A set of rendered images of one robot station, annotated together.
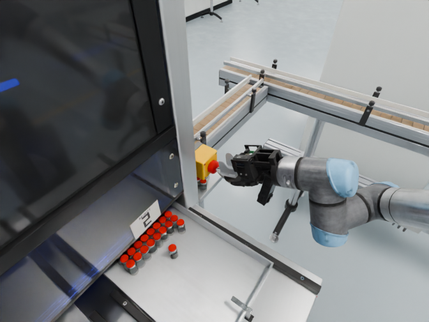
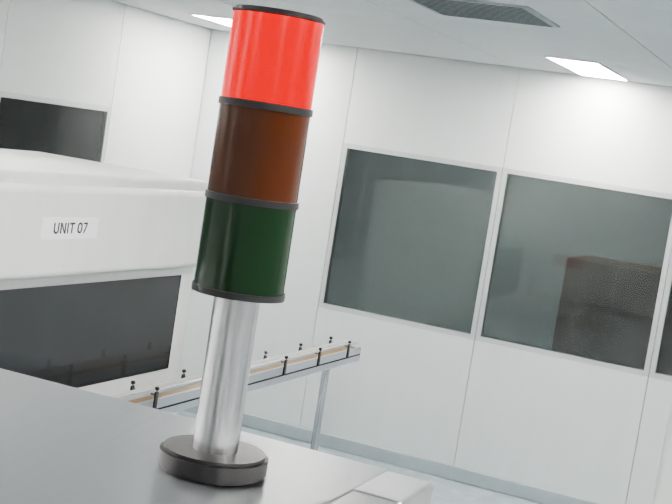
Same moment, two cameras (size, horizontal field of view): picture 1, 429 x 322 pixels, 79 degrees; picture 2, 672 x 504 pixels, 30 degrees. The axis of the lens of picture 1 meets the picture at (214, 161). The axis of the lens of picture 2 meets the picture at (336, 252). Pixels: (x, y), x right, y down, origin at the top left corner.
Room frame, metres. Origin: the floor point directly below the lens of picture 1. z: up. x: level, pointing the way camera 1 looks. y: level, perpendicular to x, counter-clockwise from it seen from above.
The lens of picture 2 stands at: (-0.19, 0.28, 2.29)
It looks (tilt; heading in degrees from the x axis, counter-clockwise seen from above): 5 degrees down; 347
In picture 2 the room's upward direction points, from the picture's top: 9 degrees clockwise
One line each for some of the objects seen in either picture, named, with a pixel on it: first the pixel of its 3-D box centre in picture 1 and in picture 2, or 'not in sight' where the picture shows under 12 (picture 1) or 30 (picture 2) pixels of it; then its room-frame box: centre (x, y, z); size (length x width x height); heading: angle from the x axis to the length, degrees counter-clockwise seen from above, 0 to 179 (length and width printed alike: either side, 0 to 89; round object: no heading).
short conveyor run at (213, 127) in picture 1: (216, 119); not in sight; (0.88, -0.01, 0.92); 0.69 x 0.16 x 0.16; 145
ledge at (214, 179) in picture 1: (195, 179); not in sight; (0.60, 0.06, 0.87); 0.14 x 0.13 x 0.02; 55
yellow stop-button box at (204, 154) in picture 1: (201, 160); not in sight; (0.56, 0.04, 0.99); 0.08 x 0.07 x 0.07; 55
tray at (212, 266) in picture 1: (187, 268); not in sight; (0.28, 0.07, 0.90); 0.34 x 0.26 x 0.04; 54
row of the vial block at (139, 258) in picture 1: (155, 243); not in sight; (0.34, 0.16, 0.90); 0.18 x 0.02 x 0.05; 144
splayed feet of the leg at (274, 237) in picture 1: (290, 209); not in sight; (1.04, -0.51, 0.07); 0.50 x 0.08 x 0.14; 145
